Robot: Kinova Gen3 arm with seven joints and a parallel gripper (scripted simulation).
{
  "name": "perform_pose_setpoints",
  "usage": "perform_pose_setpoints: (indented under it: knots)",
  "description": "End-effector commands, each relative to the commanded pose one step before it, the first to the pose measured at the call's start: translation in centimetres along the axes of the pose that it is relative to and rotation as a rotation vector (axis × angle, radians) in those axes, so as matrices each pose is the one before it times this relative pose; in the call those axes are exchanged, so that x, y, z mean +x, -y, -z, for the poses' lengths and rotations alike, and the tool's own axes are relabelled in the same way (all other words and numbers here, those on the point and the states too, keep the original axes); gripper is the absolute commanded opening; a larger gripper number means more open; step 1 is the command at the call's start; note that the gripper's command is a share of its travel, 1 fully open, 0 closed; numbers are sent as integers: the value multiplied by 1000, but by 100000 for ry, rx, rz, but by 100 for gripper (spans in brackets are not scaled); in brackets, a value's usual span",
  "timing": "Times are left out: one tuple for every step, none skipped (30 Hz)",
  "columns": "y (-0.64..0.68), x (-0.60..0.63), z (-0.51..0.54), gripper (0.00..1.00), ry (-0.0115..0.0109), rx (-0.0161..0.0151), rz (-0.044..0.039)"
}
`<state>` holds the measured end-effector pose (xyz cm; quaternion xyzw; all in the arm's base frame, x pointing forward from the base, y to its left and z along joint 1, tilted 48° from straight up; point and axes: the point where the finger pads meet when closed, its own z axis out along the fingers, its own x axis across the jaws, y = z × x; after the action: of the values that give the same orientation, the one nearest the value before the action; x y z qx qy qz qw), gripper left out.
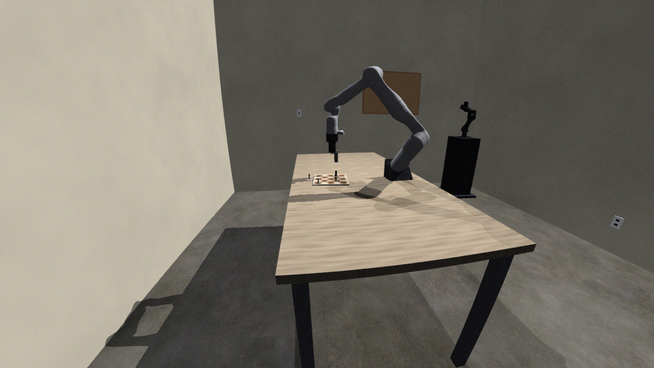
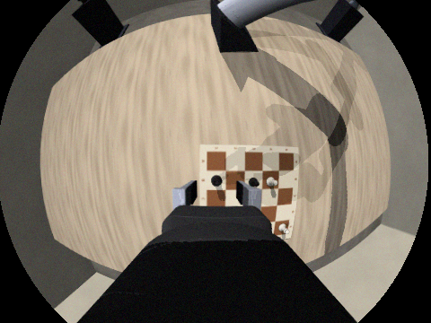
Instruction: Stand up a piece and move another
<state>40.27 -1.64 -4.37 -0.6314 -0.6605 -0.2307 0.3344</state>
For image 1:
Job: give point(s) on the brown and cream chessboard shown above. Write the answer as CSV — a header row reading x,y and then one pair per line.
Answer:
x,y
329,180

